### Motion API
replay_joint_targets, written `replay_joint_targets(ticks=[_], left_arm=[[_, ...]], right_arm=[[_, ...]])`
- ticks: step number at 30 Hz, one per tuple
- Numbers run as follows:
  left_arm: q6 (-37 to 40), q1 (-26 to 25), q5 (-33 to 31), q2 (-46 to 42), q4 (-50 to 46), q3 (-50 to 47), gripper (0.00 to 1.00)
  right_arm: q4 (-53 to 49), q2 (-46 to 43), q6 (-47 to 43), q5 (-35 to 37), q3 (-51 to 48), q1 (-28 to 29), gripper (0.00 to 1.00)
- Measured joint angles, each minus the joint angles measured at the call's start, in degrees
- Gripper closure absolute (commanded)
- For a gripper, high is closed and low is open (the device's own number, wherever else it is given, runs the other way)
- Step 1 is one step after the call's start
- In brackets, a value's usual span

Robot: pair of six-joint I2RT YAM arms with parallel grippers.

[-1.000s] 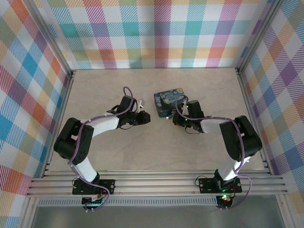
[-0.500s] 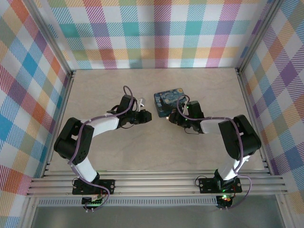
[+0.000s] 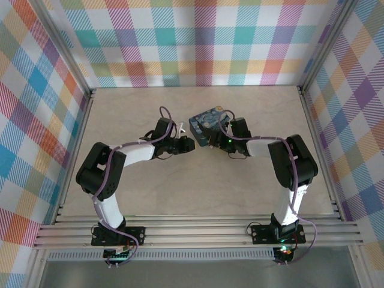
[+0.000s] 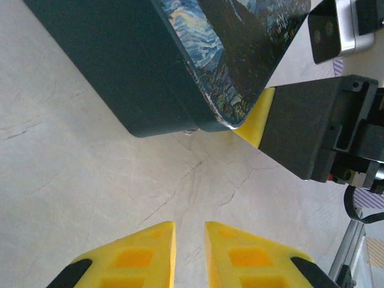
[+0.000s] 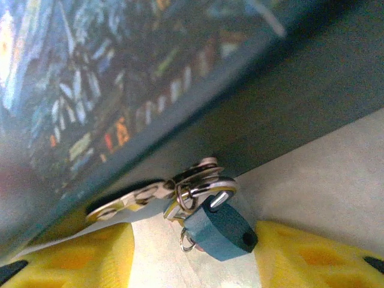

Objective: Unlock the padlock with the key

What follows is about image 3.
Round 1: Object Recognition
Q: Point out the starry night painted tin box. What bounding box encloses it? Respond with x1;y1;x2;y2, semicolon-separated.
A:
188;105;238;148

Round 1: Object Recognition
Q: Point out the wide slotted aluminium beam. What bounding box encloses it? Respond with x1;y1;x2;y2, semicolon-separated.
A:
32;224;364;249

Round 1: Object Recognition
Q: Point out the left black controller board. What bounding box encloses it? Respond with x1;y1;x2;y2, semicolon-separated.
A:
103;248;133;260

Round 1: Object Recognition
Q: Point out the black controller board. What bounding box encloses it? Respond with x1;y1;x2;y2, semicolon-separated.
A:
103;248;133;260
274;245;295;262

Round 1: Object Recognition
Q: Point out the right black controller board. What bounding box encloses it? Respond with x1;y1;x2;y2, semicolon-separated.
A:
274;245;295;262

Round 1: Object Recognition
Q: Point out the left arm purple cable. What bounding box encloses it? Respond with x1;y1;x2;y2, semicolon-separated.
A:
91;105;175;266

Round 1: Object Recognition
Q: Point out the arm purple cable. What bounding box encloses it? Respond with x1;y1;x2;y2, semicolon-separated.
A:
218;109;319;266
91;105;175;266

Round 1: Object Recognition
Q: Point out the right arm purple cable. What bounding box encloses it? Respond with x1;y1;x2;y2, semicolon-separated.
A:
218;109;319;266

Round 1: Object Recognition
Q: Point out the narrow aluminium rail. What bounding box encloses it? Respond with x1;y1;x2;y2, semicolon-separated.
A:
51;213;344;226

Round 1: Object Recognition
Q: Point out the aluminium side rail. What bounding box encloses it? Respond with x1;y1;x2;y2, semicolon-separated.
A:
298;86;344;221
50;88;97;226

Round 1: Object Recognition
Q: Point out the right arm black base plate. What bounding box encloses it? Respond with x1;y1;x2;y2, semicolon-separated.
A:
250;223;307;244

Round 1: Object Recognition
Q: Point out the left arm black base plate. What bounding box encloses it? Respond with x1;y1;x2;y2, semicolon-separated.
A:
91;226;147;247

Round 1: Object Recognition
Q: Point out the grey slotted cable duct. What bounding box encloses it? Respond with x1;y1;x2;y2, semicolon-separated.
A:
47;247;275;261

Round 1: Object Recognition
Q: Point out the aluminium corner post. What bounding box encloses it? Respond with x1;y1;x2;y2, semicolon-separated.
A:
28;0;96;101
296;0;361;97

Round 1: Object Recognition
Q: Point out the aluminium lower frame leg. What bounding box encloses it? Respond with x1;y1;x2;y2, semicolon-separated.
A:
25;248;50;288
347;245;371;288

